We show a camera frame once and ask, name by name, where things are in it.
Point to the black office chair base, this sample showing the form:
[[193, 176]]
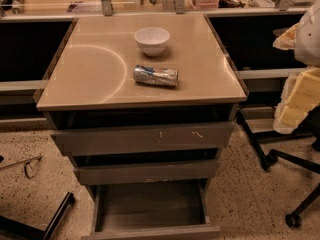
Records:
[[298, 186]]

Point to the grey drawer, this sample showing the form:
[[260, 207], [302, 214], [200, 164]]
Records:
[[173, 210], [142, 139], [147, 172]]

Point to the black metal frame leg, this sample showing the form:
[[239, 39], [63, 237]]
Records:
[[34, 228]]

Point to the grey middle drawer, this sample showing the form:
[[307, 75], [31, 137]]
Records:
[[147, 172]]

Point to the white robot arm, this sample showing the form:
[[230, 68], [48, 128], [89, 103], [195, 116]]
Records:
[[307, 42]]

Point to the grey bottom drawer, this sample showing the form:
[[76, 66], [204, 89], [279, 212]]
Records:
[[173, 210]]

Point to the white bowl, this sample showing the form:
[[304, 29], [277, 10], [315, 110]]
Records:
[[152, 41]]

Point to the grey drawer cabinet beige top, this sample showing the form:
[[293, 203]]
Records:
[[92, 84]]

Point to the grey top drawer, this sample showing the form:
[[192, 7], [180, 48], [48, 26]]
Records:
[[142, 139]]

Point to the black desk leg frame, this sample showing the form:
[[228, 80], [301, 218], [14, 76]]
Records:
[[267, 160]]

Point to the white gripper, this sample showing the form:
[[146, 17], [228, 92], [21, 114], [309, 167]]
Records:
[[308, 39]]

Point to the crushed silver blue can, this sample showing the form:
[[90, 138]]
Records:
[[155, 76]]

